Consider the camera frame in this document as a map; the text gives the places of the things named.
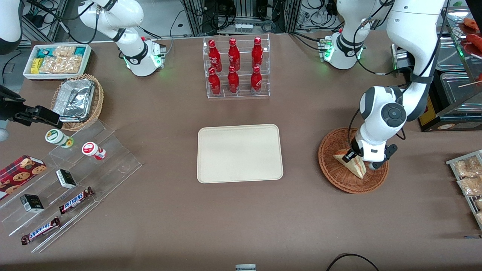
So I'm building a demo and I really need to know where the red cola bottle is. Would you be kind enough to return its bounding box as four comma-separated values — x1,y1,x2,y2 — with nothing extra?
251,37,264,69
250,66,263,95
227,65,240,94
208,40,223,73
228,38,241,71
208,67,222,96

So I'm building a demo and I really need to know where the clear acrylic bottle rack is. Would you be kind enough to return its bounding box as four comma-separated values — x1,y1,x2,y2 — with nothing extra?
203,33,271,99

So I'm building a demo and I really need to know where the clear acrylic step stand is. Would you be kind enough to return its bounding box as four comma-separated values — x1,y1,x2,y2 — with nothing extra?
0,120,143,253

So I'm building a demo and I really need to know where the white rectangular snack bin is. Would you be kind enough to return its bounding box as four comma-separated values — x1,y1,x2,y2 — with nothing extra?
23,44,92,81

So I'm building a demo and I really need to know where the triangular sandwich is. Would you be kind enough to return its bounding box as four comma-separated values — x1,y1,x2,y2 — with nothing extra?
333,149,367,179

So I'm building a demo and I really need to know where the wicker basket with foil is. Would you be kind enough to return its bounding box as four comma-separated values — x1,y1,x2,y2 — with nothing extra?
50,74,104,132

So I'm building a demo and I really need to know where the red cookie box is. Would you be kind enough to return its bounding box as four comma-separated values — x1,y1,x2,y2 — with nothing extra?
0,155,47,201

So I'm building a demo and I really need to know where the silver metal block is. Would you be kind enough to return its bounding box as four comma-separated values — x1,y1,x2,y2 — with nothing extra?
391,44,415,72

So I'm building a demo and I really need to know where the red lid yogurt bottle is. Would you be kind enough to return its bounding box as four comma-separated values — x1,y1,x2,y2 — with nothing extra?
82,142,107,161

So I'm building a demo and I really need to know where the green lid yogurt bottle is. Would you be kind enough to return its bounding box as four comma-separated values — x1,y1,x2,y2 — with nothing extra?
45,129,74,149

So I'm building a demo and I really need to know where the round brown wicker basket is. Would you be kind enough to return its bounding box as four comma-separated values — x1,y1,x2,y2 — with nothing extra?
318,127,389,195

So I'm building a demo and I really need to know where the grey wire rack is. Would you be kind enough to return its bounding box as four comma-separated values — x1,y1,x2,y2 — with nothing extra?
445,149,482,231

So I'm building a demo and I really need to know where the small clear cracker bag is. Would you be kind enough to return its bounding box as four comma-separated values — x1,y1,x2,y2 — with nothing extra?
52,46,76,58

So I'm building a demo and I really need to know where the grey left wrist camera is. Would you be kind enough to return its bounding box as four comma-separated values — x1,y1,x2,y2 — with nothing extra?
368,144,398,171

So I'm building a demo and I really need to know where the large clear cracker bag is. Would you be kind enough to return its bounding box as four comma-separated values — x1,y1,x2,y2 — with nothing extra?
39,56,82,74

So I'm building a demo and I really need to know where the cream plastic tray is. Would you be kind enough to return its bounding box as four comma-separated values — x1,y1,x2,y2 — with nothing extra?
197,124,284,184

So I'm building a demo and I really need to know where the silver foil tray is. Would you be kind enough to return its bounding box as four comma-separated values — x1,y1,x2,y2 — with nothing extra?
53,78,95,123

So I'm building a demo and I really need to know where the black food warmer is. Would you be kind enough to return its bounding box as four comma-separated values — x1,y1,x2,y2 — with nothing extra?
392,7,482,132

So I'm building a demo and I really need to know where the small black box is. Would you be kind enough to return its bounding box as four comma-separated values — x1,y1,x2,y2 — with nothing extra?
56,169,77,189
20,194,45,213

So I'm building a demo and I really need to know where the aluminium frame rack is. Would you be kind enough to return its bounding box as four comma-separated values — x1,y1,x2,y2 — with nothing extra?
181,0,302,37

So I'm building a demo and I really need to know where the steel warmer pan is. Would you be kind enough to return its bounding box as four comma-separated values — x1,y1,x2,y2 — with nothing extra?
440,72,482,113
437,36,482,72

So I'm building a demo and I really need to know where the snickers bar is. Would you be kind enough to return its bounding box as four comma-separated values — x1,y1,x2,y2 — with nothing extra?
21,217,61,245
59,187,95,215

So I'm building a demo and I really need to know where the black cable loop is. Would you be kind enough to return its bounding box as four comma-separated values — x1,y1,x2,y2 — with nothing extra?
326,253,381,271

